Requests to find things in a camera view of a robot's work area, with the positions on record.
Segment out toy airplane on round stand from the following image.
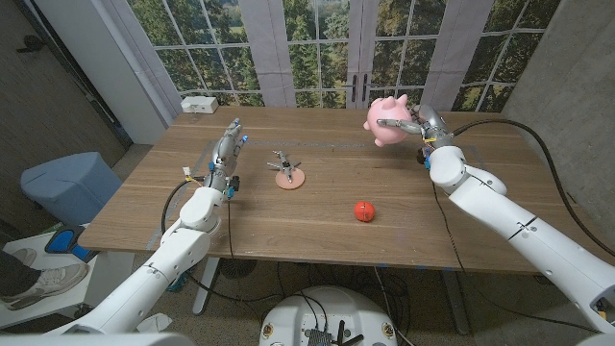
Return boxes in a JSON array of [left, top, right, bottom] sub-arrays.
[[266, 150, 307, 190]]

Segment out grey sneaker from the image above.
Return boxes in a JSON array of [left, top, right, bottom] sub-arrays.
[[0, 261, 90, 311]]

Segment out dark trouser leg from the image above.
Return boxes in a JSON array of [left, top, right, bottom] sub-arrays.
[[0, 252, 42, 298]]

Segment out white table leg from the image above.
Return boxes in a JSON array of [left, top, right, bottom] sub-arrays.
[[192, 257, 221, 316]]

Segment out blue-grey bin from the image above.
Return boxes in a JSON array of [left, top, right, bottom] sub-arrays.
[[19, 151, 124, 227]]

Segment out crumpled white tissue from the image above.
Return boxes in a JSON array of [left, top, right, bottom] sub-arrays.
[[135, 312, 173, 334]]

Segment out thin black right arm wire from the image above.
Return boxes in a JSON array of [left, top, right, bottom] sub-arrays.
[[430, 181, 466, 273]]

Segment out blue and black foot pedal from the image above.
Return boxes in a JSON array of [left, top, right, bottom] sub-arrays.
[[44, 225, 100, 263]]

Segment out black door handle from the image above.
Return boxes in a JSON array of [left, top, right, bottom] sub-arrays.
[[15, 34, 47, 54]]

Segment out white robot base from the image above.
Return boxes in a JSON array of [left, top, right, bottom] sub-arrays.
[[258, 285, 399, 346]]

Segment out white platform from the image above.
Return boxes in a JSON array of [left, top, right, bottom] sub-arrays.
[[0, 231, 135, 331]]

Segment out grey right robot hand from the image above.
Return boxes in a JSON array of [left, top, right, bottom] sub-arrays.
[[376, 104, 455, 152]]

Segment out teal plastic object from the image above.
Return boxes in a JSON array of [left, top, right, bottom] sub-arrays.
[[165, 268, 193, 293]]

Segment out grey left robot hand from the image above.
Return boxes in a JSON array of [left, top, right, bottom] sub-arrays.
[[204, 117, 250, 199]]

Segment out dark round fan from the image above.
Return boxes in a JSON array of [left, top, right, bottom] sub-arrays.
[[219, 258, 258, 281]]

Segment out thin black arm wire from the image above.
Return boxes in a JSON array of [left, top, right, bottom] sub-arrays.
[[430, 181, 466, 273], [226, 197, 235, 261]]

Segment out pink plastic piggy bank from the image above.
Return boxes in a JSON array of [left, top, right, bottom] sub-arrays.
[[362, 93, 414, 148]]

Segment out white box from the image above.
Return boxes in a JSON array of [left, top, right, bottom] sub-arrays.
[[180, 95, 219, 115]]

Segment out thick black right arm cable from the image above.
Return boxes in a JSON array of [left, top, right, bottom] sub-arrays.
[[453, 118, 615, 259]]

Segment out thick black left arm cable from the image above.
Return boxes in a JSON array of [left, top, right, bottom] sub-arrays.
[[160, 176, 209, 235]]

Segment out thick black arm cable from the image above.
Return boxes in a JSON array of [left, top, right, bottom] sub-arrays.
[[453, 118, 615, 259], [160, 176, 209, 235]]

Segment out red ball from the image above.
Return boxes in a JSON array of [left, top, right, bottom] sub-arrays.
[[354, 201, 377, 223]]

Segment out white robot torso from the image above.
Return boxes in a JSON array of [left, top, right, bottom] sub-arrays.
[[0, 332, 198, 346]]

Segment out thin black left arm wire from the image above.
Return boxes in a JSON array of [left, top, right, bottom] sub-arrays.
[[226, 197, 235, 261]]

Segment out grey table leg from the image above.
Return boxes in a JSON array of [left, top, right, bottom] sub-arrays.
[[440, 268, 471, 336]]

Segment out printed window backdrop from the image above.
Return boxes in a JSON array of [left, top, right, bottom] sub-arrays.
[[98, 0, 563, 114]]

